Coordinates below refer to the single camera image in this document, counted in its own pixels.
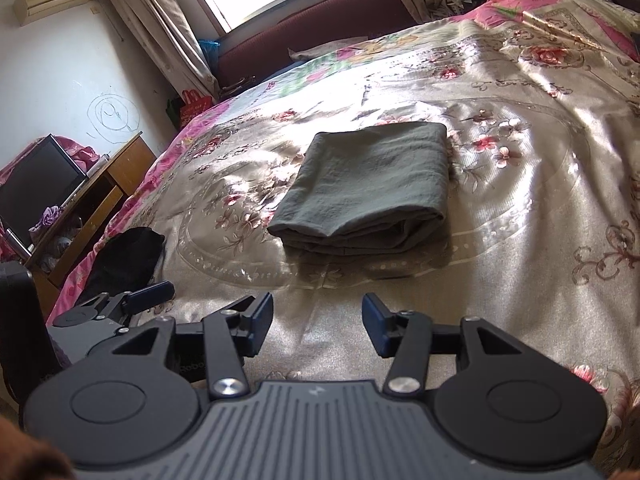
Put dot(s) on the flat beige pillow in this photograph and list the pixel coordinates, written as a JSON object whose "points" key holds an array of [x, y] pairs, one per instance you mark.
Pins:
{"points": [[322, 51]]}

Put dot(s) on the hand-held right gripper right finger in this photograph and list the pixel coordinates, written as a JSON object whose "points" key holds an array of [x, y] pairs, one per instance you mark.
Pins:
{"points": [[375, 325]]}

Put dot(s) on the golden floral bedspread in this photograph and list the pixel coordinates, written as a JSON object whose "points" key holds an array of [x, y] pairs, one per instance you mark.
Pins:
{"points": [[525, 210]]}

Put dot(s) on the black television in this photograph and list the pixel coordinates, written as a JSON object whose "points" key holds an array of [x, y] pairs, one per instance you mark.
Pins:
{"points": [[40, 185]]}

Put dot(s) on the grey-green pants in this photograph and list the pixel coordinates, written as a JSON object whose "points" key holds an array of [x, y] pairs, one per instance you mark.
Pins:
{"points": [[365, 185]]}

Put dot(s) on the pink floral bed sheet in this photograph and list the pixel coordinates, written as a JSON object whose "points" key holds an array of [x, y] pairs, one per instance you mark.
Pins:
{"points": [[325, 67]]}

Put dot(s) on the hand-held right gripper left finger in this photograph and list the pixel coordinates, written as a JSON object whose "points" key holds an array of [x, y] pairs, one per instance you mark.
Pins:
{"points": [[262, 320]]}

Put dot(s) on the blue plastic bag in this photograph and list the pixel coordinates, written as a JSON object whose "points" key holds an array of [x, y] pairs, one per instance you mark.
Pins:
{"points": [[209, 52]]}

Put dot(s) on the wooden television stand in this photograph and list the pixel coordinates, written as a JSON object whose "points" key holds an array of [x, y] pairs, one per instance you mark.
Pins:
{"points": [[125, 160]]}

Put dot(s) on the black cloth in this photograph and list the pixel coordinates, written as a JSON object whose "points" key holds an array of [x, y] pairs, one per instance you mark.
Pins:
{"points": [[125, 255]]}

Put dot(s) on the cream air conditioner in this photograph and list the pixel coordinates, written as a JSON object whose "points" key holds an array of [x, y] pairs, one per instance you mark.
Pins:
{"points": [[52, 0]]}

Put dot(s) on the purple fabric flower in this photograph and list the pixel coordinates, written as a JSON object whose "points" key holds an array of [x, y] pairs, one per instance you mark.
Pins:
{"points": [[47, 222]]}

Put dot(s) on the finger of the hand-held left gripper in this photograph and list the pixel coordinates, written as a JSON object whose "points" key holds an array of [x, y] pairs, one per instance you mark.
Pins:
{"points": [[150, 295]]}

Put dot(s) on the red paper bag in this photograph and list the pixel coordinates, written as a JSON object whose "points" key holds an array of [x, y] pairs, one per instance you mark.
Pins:
{"points": [[196, 107]]}

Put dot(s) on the pink cloth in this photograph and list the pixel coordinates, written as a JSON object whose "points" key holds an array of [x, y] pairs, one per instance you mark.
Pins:
{"points": [[80, 152]]}

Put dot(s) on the maroon upholstered headboard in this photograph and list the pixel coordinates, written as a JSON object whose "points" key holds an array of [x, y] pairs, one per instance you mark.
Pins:
{"points": [[320, 30]]}

